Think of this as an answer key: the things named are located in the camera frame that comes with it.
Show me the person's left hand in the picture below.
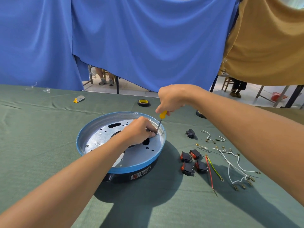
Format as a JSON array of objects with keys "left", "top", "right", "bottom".
[{"left": 120, "top": 116, "right": 158, "bottom": 148}]

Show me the person's right hand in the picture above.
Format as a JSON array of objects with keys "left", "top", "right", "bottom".
[{"left": 155, "top": 84, "right": 199, "bottom": 114}]

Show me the yellow handled screwdriver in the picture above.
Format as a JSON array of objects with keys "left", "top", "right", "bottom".
[{"left": 155, "top": 110, "right": 168, "bottom": 136}]

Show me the person's left forearm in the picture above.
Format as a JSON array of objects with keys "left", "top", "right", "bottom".
[{"left": 0, "top": 133, "right": 134, "bottom": 228}]

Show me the person's right forearm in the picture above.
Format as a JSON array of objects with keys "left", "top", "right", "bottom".
[{"left": 193, "top": 86, "right": 304, "bottom": 208}]

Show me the black blue-rimmed cooker base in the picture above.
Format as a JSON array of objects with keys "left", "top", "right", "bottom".
[{"left": 76, "top": 111, "right": 167, "bottom": 184}]

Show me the wooden chair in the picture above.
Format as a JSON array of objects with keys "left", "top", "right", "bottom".
[
  {"left": 83, "top": 65, "right": 94, "bottom": 87},
  {"left": 221, "top": 77, "right": 235, "bottom": 93}
]

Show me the blue fabric curtain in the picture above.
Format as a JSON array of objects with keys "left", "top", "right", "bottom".
[
  {"left": 71, "top": 0, "right": 239, "bottom": 93},
  {"left": 0, "top": 0, "right": 84, "bottom": 92}
]

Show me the green tablecloth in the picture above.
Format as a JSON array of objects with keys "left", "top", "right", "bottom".
[{"left": 0, "top": 84, "right": 304, "bottom": 228}]

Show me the red plastic dustpan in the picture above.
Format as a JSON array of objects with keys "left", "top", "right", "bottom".
[{"left": 271, "top": 92, "right": 288, "bottom": 102}]

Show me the tan fabric curtain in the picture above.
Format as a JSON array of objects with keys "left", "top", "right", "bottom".
[{"left": 218, "top": 0, "right": 304, "bottom": 87}]

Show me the black metal table leg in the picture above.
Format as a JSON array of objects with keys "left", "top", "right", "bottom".
[{"left": 285, "top": 85, "right": 304, "bottom": 109}]

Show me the red black rocker switch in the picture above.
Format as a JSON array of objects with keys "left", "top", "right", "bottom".
[
  {"left": 181, "top": 162, "right": 196, "bottom": 177},
  {"left": 189, "top": 149, "right": 202, "bottom": 160},
  {"left": 180, "top": 151, "right": 193, "bottom": 163},
  {"left": 194, "top": 160, "right": 209, "bottom": 174}
]

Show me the red wire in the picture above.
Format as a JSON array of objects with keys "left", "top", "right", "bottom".
[{"left": 205, "top": 154, "right": 218, "bottom": 197}]

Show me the yellow green wire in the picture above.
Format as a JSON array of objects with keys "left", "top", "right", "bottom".
[{"left": 206, "top": 157, "right": 224, "bottom": 182}]

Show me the long white wire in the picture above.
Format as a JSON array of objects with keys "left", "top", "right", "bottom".
[
  {"left": 214, "top": 145, "right": 256, "bottom": 191},
  {"left": 195, "top": 143, "right": 261, "bottom": 175}
]

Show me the grey metal table frame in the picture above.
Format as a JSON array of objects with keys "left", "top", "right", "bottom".
[{"left": 253, "top": 85, "right": 291, "bottom": 108}]

